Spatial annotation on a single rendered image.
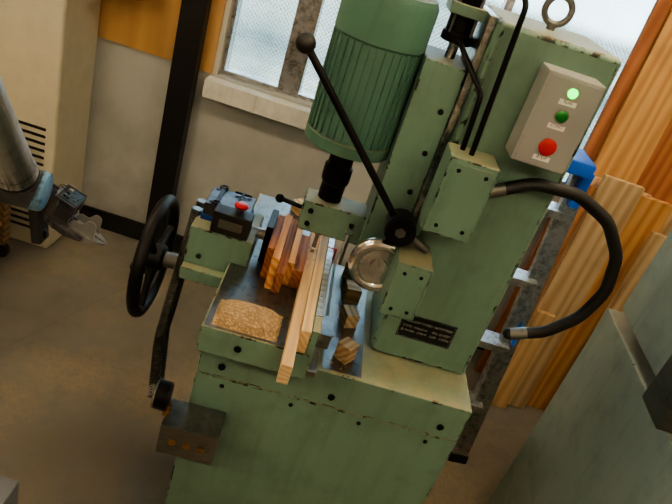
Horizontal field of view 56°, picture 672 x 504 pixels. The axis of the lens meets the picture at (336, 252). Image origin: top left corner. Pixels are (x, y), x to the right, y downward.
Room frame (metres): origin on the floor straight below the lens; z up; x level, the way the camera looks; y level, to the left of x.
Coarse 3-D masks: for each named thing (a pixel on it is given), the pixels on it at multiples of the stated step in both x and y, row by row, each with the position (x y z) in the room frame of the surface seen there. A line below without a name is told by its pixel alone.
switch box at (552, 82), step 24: (552, 72) 1.09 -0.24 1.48; (576, 72) 1.15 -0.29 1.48; (528, 96) 1.14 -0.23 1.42; (552, 96) 1.09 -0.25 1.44; (600, 96) 1.10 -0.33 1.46; (528, 120) 1.09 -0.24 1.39; (552, 120) 1.09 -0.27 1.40; (576, 120) 1.09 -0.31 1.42; (528, 144) 1.09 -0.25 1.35; (576, 144) 1.10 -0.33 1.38; (552, 168) 1.09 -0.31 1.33
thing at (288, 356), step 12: (312, 240) 1.28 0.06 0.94; (312, 264) 1.18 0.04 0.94; (300, 288) 1.07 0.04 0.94; (300, 300) 1.03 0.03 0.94; (300, 312) 0.99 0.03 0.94; (300, 324) 0.96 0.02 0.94; (288, 336) 0.91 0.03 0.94; (288, 348) 0.88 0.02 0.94; (288, 360) 0.85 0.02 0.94; (288, 372) 0.83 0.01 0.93
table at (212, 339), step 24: (264, 216) 1.39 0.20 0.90; (192, 264) 1.13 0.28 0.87; (240, 288) 1.06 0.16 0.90; (264, 288) 1.09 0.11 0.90; (288, 288) 1.12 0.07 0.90; (288, 312) 1.04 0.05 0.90; (216, 336) 0.91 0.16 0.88; (240, 336) 0.92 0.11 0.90; (240, 360) 0.92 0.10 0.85; (264, 360) 0.92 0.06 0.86
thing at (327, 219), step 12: (312, 192) 1.24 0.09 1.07; (312, 204) 1.20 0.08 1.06; (324, 204) 1.20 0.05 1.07; (336, 204) 1.22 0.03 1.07; (348, 204) 1.24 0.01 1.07; (360, 204) 1.26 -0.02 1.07; (300, 216) 1.20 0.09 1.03; (312, 216) 1.20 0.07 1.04; (324, 216) 1.20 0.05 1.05; (336, 216) 1.20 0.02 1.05; (348, 216) 1.20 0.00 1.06; (360, 216) 1.21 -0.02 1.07; (300, 228) 1.20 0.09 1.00; (312, 228) 1.20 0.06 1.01; (324, 228) 1.20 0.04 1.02; (336, 228) 1.20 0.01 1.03; (360, 228) 1.21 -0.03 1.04
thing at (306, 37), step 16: (304, 32) 1.08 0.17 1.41; (304, 48) 1.07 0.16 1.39; (320, 64) 1.08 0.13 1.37; (320, 80) 1.09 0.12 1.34; (336, 96) 1.09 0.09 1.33; (352, 128) 1.09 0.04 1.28; (368, 160) 1.09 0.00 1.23; (384, 192) 1.10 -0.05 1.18; (400, 208) 1.13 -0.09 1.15; (384, 224) 1.11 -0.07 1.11; (400, 224) 1.08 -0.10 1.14; (400, 240) 1.08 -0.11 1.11; (416, 240) 1.10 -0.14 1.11
